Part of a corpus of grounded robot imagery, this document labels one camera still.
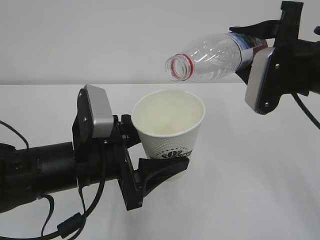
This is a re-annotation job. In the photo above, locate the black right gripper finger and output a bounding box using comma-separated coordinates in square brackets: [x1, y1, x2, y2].
[235, 65, 252, 86]
[229, 20, 279, 40]

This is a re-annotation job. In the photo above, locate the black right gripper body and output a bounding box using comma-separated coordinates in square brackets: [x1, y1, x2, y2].
[273, 1, 304, 60]

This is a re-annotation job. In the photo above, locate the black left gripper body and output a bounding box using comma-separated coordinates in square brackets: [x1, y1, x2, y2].
[71, 113, 146, 211]

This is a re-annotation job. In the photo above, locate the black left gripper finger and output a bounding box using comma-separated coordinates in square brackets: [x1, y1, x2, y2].
[120, 114, 141, 148]
[138, 157, 190, 197]

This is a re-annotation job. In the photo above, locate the clear plastic water bottle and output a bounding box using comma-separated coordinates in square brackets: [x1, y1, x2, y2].
[164, 32, 268, 83]

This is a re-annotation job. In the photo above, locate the white paper cup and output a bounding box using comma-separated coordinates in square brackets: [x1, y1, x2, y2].
[131, 89, 206, 160]

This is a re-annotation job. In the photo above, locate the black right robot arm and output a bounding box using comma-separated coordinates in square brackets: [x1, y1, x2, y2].
[229, 1, 320, 103]

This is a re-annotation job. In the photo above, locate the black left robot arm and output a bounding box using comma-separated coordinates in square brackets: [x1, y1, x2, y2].
[0, 114, 189, 212]

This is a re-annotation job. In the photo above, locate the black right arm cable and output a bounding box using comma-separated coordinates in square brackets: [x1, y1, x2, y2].
[292, 26, 320, 130]

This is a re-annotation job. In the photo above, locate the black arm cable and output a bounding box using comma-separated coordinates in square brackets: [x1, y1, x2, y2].
[0, 120, 107, 240]
[292, 26, 320, 130]

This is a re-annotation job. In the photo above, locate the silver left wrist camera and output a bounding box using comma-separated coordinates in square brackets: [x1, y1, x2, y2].
[77, 84, 114, 142]

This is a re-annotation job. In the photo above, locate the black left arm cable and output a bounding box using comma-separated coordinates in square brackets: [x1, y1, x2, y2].
[0, 120, 107, 240]

